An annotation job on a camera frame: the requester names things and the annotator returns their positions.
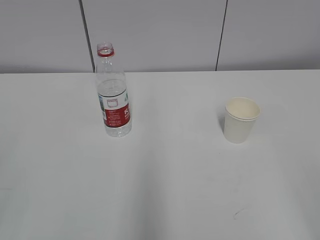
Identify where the clear plastic water bottle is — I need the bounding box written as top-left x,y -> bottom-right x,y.
95,42 -> 132,138

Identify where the white paper cup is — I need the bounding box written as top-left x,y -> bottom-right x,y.
223,97 -> 261,144

